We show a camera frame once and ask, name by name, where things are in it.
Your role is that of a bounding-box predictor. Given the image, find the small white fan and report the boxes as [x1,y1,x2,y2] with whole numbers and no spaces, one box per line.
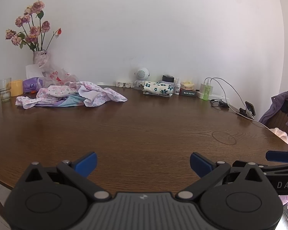
[132,67,150,89]

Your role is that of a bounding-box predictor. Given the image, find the green liquid bottle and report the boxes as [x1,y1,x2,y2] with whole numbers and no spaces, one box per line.
[204,79,213,101]

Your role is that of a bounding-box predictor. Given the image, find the white paper sheet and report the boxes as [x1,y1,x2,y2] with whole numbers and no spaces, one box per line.
[26,64,42,78]

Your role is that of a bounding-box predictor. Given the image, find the black phone clip holder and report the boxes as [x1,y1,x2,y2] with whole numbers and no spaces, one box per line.
[239,108,255,120]

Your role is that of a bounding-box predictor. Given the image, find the white power adapter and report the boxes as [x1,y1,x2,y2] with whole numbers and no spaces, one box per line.
[200,78,210,94]

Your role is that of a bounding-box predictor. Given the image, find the white plastic clip row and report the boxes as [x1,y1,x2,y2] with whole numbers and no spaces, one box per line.
[116,80,134,88]

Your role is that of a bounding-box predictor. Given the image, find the grey charging cable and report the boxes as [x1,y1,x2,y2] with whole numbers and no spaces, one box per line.
[210,77,245,112]

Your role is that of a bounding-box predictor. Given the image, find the purple tissue pack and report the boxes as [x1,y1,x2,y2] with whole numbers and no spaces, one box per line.
[23,77,45,94]

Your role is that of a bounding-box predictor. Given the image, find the pink blue purple garment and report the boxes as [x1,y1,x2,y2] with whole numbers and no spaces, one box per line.
[35,95,87,108]

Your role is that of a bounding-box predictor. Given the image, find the wooden chair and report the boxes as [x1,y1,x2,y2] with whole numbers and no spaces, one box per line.
[266,99,288,135]

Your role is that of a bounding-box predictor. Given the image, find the pink white fluffy cloth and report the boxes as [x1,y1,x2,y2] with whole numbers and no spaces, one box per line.
[270,127,288,144]

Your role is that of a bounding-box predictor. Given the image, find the black smartphone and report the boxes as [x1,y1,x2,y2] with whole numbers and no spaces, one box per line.
[245,101,257,117]

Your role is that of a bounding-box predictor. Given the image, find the clear drinking glass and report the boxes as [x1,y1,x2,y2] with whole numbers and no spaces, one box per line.
[0,78,12,102]

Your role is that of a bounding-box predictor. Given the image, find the white charging cable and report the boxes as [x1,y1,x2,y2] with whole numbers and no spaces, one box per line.
[204,77,270,130]

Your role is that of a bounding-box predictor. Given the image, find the yellow cup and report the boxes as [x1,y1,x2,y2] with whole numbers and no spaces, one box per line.
[10,80,23,97]

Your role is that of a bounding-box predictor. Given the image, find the dried rose bouquet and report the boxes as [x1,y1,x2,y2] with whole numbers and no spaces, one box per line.
[5,0,63,52]

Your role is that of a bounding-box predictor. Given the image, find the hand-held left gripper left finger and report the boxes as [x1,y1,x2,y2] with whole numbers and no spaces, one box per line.
[22,151,112,202]

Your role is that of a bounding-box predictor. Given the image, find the clear red-printed plastic bag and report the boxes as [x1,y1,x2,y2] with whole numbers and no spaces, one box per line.
[40,53,79,87]

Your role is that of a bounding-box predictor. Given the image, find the white power strip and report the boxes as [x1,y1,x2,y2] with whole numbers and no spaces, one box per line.
[197,91,227,102]

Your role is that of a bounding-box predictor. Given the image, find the purple puffer jacket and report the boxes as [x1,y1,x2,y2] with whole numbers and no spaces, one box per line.
[259,90,288,146]

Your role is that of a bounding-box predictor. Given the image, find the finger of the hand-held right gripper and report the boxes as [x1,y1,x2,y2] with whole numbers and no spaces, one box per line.
[266,150,288,163]
[232,160,288,173]

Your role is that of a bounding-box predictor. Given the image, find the black earphones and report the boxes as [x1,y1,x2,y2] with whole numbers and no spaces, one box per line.
[210,99,229,108]

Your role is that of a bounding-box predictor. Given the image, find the pink floral dress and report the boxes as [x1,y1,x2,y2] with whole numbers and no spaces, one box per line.
[16,81,127,109]

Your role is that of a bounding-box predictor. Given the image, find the black box with white print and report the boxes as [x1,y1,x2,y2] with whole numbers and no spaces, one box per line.
[180,89,197,97]

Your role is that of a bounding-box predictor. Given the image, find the folded cream teal-flower cloth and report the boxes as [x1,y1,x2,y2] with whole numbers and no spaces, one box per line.
[142,81,174,96]

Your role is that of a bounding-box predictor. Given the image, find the mottled pink vase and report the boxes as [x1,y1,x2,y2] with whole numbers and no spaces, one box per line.
[33,50,50,67]

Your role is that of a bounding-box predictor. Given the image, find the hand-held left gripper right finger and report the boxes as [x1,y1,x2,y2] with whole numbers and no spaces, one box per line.
[176,151,267,202]

